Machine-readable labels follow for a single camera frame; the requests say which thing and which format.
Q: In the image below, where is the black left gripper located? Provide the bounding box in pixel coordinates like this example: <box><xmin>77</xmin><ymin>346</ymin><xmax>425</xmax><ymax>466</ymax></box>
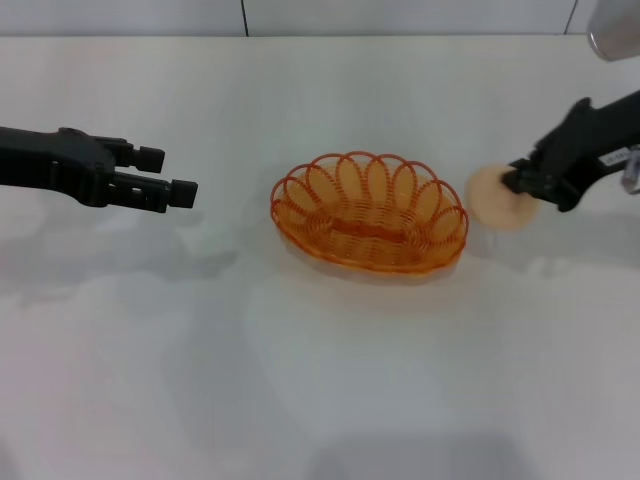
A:
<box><xmin>0</xmin><ymin>126</ymin><xmax>199</xmax><ymax>214</ymax></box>

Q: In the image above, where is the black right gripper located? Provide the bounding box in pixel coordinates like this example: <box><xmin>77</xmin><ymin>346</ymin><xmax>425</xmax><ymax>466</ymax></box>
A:
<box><xmin>501</xmin><ymin>89</ymin><xmax>640</xmax><ymax>214</ymax></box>

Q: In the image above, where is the beige steamed bun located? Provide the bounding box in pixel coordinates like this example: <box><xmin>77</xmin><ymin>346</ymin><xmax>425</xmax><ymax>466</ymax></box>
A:
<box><xmin>463</xmin><ymin>164</ymin><xmax>539</xmax><ymax>232</ymax></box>

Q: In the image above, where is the orange wire basket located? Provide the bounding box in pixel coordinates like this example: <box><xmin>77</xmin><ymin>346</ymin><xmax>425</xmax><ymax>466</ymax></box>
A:
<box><xmin>270</xmin><ymin>149</ymin><xmax>470</xmax><ymax>275</ymax></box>

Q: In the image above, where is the right gripper cable with connector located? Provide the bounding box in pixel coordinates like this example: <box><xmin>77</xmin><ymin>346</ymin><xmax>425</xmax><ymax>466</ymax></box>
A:
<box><xmin>621</xmin><ymin>146</ymin><xmax>640</xmax><ymax>195</ymax></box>

